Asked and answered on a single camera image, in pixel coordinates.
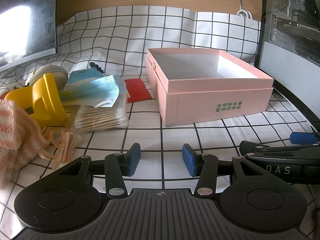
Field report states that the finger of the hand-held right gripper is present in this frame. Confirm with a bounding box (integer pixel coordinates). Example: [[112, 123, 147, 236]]
[[239, 141, 320, 157], [289, 126, 320, 145]]

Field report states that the glass-sided computer case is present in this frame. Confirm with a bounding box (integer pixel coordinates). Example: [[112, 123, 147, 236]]
[[254, 0, 320, 133]]

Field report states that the yellow plastic toy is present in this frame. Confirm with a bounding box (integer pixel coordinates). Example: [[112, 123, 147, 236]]
[[4, 73, 68, 125]]

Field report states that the pink cardboard box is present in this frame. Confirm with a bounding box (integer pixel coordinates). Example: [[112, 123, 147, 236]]
[[146, 48, 275, 127]]

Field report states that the red packet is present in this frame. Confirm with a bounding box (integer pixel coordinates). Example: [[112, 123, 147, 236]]
[[124, 78, 152, 103]]

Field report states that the cotton swab pack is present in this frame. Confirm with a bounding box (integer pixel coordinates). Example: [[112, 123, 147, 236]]
[[74, 96, 129, 132]]

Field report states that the computer monitor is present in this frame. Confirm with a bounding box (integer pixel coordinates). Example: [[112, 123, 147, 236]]
[[0, 0, 58, 68]]

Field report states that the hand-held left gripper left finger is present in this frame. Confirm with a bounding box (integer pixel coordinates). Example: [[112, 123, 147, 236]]
[[57, 142, 141, 198]]

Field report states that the bag of rubber bands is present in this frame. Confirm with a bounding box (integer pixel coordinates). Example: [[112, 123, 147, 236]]
[[39, 127, 83, 168]]

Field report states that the blue face mask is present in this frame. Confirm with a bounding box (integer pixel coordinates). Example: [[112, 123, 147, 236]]
[[59, 75, 128, 108]]

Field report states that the round beige pouch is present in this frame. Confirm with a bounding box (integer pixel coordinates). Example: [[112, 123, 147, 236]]
[[27, 65, 68, 87]]

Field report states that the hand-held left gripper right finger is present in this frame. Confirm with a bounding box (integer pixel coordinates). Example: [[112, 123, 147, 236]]
[[182, 144, 267, 197]]

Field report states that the blue face mask packet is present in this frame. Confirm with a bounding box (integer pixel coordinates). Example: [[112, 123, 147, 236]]
[[66, 68, 103, 88]]

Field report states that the black beaded hair tie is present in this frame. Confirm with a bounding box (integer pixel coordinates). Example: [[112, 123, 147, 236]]
[[88, 61, 104, 72]]

